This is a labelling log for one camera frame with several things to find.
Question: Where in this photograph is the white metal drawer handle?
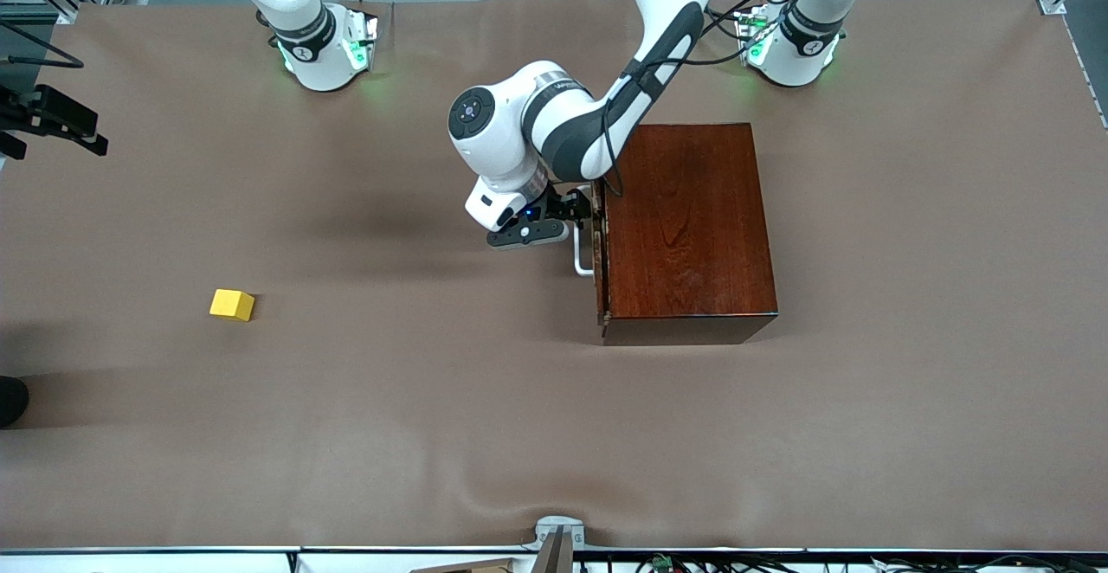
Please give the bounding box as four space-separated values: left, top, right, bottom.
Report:
573 183 598 278

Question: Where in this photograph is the large table cover mat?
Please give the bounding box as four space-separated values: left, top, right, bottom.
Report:
0 0 1108 552

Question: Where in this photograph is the yellow block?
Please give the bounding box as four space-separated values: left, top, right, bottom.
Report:
209 288 256 323

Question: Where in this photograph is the dark brown wooden cabinet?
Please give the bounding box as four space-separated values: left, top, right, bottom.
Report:
597 123 778 346

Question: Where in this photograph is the wooden drawer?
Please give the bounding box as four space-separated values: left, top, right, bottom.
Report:
591 182 609 327

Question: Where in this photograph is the light wooden board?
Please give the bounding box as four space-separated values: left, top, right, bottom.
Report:
409 558 518 573

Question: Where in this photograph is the black round object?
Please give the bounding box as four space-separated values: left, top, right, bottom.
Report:
0 376 30 428

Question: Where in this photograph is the grey metal clamp bracket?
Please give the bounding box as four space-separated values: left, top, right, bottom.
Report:
522 515 588 573

